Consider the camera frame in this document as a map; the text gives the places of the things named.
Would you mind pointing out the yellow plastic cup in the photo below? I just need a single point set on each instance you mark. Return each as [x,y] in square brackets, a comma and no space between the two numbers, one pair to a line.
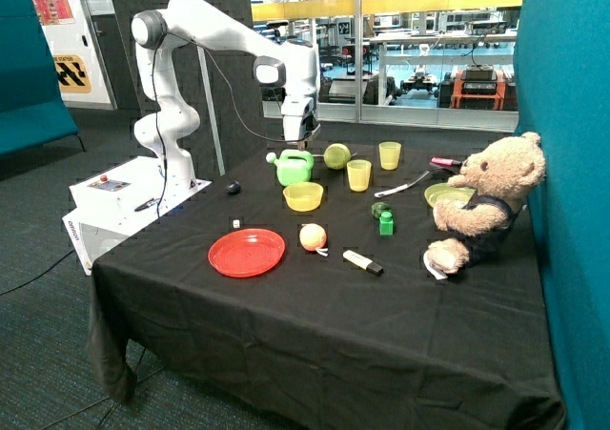
[389,155]
[359,172]

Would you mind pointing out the brown teddy bear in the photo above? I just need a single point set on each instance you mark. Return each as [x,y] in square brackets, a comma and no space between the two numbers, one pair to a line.
[502,176]

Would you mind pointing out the red plastic plate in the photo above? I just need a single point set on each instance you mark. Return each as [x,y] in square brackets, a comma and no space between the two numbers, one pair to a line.
[246,253]

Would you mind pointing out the teal partition wall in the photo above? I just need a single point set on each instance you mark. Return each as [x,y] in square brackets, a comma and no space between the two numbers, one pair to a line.
[562,69]

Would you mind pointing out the black tablecloth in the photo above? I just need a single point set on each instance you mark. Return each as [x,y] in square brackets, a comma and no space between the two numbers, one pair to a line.
[319,340]

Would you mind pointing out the teal sofa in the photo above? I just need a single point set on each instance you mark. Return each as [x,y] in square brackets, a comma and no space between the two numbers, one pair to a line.
[32,110]

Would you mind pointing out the yellow plastic cup near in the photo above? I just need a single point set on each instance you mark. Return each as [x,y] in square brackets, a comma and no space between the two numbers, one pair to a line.
[359,172]

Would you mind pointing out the white-handled spoon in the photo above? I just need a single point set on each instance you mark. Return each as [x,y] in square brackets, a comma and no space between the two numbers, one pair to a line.
[402,187]

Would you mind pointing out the yellow-green ball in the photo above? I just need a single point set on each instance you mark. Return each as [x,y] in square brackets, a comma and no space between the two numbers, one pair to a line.
[336,156]

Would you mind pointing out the dark blue round object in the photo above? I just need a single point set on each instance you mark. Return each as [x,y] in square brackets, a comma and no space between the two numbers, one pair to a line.
[234,188]

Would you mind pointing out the black pen on cabinet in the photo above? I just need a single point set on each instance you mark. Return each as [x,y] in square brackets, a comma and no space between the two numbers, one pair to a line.
[146,205]

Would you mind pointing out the dark green toy vegetable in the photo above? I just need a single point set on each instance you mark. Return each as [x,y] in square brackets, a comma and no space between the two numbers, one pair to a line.
[378,208]

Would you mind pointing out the orange mobile robot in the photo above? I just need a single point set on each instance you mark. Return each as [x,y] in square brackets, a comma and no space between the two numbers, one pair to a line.
[479,87]

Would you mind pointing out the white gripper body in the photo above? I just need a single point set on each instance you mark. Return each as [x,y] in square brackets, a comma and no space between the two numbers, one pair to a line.
[299,120]

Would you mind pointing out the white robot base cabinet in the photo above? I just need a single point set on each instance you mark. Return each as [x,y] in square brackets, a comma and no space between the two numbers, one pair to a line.
[104,214]

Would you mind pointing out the green toy watering can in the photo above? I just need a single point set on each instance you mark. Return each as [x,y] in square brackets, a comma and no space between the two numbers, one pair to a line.
[292,166]

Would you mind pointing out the yellow plastic bowl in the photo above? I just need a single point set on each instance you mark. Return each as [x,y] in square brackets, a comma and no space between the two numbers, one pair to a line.
[303,196]

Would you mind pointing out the pink marker pen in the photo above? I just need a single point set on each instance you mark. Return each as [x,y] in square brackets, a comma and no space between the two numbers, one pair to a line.
[445,162]

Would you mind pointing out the green toy block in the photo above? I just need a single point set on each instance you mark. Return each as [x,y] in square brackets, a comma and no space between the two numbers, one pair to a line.
[386,223]

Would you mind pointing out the light green plate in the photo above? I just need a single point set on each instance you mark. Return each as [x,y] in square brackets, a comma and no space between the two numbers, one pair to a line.
[443,191]

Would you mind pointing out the yellow plastic cup far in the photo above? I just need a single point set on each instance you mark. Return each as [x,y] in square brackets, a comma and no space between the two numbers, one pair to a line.
[389,155]

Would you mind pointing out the peach plush ball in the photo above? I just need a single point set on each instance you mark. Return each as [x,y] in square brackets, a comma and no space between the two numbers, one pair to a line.
[313,238]

